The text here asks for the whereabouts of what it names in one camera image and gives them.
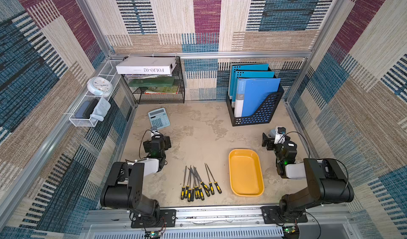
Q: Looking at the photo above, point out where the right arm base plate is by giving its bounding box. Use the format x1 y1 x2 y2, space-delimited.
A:
260 206 308 226

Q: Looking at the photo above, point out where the aluminium front rail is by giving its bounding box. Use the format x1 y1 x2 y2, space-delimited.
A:
80 204 362 239

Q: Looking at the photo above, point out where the black mesh file holder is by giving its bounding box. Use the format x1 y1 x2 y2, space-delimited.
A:
225 85 284 127

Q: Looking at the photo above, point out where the white round clock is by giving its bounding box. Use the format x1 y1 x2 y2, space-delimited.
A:
87 76 113 97

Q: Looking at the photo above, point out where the black wire desk shelf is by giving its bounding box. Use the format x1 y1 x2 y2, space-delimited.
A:
123 56 185 105

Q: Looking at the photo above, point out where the rear teal folder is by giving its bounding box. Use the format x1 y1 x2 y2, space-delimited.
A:
229 63 269 99

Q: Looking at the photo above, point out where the light blue cloth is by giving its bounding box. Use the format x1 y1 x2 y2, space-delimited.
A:
90 98 111 123

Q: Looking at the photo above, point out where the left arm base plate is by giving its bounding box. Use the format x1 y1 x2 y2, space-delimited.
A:
129 209 177 228

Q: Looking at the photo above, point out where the white wire wall basket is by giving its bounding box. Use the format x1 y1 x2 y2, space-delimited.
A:
68 60 126 128

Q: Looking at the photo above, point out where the teal folder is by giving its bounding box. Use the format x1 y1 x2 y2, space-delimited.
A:
229 69 275 103
229 63 269 99

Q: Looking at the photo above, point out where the white folio box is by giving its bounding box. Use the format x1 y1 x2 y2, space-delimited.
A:
116 56 177 75

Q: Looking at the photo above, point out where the file tool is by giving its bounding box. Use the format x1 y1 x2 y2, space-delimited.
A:
190 167 199 201
199 182 205 201
205 164 222 194
184 168 191 201
189 168 194 202
205 163 215 195
180 166 187 200
192 167 201 199
195 168 210 197

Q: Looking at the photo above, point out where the light blue calculator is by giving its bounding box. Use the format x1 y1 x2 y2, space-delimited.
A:
148 108 171 130

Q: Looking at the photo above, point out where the middle teal folder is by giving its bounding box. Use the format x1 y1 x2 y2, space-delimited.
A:
229 69 275 103

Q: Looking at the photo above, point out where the yellow plastic storage tray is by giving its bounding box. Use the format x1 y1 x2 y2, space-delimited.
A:
229 149 265 197

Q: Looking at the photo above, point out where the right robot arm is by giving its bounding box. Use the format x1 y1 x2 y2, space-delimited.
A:
261 128 355 225

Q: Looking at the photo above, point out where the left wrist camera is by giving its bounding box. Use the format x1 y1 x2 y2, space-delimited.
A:
150 126 161 137

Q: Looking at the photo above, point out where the green book on shelf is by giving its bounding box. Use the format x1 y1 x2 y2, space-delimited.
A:
128 76 176 88

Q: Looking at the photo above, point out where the dark blue case in basket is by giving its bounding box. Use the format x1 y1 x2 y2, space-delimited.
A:
74 99 99 119

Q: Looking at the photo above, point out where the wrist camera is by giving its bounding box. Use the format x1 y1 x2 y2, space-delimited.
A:
269 126 286 144
150 126 161 137

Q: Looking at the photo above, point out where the front blue folder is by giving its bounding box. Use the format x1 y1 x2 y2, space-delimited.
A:
234 78 280 118

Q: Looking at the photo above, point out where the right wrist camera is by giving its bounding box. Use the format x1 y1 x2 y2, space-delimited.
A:
269 126 286 144

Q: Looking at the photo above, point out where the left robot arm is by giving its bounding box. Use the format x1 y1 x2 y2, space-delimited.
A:
100 134 171 226

